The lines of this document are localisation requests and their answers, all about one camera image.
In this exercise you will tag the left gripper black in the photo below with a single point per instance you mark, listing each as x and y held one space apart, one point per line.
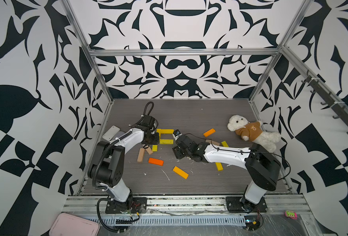
156 140

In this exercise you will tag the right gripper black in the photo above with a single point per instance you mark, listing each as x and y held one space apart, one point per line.
175 150

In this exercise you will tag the amber orange block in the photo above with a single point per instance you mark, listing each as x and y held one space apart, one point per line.
181 172

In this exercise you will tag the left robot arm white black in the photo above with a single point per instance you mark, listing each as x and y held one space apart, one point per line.
107 164

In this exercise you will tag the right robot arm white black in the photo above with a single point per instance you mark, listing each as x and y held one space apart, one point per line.
262 165

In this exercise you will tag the natural wood block tilted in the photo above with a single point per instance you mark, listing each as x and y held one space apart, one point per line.
149 150

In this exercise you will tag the natural wood block left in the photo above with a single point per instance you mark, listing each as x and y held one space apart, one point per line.
140 155

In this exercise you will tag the natural wood block right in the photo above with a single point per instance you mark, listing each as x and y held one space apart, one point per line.
213 142

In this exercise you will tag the red orange block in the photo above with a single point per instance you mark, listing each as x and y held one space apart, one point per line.
155 161

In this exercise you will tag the orange block far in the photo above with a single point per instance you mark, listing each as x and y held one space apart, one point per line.
209 132

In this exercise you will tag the yellow block right long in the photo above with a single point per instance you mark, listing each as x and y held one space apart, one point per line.
219 166

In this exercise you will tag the white small device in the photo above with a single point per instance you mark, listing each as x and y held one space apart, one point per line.
110 133

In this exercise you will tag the white teddy bear brown shirt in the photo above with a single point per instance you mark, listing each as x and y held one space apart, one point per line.
252 132

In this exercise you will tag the green circuit board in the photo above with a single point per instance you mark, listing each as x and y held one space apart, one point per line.
251 223

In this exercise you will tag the pink tray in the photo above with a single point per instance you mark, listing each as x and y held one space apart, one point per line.
70 225

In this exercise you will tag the pink green small gadget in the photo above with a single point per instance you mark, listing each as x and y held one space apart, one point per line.
291 214

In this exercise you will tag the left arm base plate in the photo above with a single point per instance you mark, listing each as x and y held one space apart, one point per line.
132 205

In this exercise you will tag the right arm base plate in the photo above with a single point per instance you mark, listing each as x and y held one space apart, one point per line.
241 205

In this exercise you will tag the aluminium front rail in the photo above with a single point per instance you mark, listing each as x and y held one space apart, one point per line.
171 204

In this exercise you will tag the grey hook rail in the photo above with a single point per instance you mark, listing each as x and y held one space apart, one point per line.
329 98

